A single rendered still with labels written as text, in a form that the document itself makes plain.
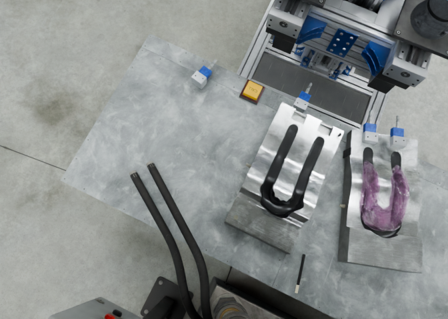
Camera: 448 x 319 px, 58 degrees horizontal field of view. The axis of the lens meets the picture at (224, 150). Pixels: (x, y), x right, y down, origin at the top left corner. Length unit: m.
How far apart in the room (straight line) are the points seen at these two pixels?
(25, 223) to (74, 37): 1.18
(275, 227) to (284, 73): 1.14
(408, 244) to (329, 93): 1.11
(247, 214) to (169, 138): 0.43
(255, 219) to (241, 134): 0.35
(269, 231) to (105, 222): 1.18
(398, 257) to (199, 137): 0.84
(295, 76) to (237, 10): 0.68
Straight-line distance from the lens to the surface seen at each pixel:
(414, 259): 1.58
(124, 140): 1.61
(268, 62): 2.40
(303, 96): 1.64
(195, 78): 1.61
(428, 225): 1.74
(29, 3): 3.03
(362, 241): 1.51
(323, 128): 1.59
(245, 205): 1.47
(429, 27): 1.65
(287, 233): 1.48
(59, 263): 2.45
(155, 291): 2.33
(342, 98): 2.40
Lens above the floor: 2.31
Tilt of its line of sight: 75 degrees down
